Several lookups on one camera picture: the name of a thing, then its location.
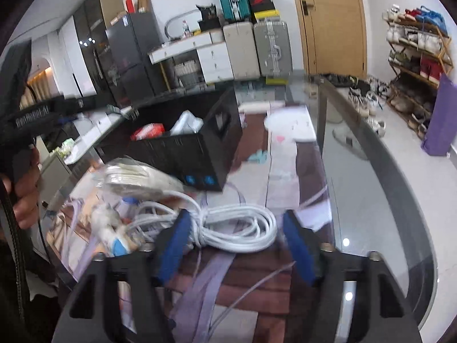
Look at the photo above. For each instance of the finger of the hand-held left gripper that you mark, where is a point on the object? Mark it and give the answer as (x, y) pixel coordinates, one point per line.
(117, 111)

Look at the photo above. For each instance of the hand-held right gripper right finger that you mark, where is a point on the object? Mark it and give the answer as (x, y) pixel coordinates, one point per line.
(300, 246)

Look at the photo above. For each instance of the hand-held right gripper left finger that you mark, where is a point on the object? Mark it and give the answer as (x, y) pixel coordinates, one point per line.
(173, 246)

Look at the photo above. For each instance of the red green snack packet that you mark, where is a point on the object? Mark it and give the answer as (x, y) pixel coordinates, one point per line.
(148, 131)

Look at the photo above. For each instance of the translucent printed plastic bag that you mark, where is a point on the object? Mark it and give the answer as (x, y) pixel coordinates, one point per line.
(187, 123)

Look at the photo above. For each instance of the black cardboard box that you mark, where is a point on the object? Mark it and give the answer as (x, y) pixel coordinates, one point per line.
(200, 150)

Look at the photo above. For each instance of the person's left hand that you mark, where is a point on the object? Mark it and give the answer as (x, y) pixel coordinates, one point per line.
(25, 193)

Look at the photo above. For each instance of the beige curtains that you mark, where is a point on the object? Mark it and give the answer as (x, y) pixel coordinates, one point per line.
(35, 85)

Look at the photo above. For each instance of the white side table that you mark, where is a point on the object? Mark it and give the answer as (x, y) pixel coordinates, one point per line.
(92, 125)

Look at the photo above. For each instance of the white wardrobe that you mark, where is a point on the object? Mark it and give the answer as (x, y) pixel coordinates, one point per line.
(66, 57)

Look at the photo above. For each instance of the dark grey refrigerator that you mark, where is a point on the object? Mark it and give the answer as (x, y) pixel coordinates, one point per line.
(132, 53)

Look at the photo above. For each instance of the pale green small object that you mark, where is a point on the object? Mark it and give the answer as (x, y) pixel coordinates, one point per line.
(67, 150)

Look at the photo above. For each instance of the printed desk mat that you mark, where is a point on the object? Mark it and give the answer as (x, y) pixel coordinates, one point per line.
(250, 293)

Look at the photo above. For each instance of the dark glass cabinet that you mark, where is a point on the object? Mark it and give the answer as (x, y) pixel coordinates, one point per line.
(92, 43)

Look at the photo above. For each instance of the wicker basket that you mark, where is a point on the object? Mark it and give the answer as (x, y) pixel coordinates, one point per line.
(185, 73)

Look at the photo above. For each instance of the flat cardboard box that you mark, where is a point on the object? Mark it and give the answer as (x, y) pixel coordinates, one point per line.
(119, 19)

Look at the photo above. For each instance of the rounded vanity mirror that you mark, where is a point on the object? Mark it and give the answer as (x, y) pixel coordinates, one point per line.
(175, 25)

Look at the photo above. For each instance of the clear water bottle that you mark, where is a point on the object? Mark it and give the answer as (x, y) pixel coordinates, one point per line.
(185, 28)

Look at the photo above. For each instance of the white dresser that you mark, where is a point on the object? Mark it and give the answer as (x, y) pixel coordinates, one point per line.
(214, 60)

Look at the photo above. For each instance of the brown cardboard box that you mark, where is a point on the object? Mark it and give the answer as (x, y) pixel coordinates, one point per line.
(144, 1)

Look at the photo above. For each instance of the black bag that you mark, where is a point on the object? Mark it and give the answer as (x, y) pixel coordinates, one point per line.
(209, 18)

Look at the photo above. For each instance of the beige suitcase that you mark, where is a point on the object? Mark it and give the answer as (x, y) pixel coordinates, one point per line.
(241, 50)

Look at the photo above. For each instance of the pile of shoes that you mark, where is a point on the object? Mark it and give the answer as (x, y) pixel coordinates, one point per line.
(367, 100)

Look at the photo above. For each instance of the silver suitcase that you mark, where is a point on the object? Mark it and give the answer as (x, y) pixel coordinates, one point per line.
(271, 46)

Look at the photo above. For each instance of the yellow black shoe box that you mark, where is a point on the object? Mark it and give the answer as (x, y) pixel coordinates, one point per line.
(267, 15)

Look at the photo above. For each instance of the dark shoe box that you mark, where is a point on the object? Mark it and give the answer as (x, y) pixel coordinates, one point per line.
(263, 8)

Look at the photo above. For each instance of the black shoe box red logo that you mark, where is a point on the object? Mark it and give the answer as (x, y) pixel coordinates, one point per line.
(260, 0)

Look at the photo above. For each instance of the purple hanging bag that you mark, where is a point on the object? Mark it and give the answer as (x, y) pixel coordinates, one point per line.
(441, 121)

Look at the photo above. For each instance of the wooden door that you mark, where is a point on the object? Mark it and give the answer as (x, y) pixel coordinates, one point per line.
(332, 25)

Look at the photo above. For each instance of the wooden shoe rack with shoes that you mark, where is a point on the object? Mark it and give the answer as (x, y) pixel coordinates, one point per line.
(421, 39)

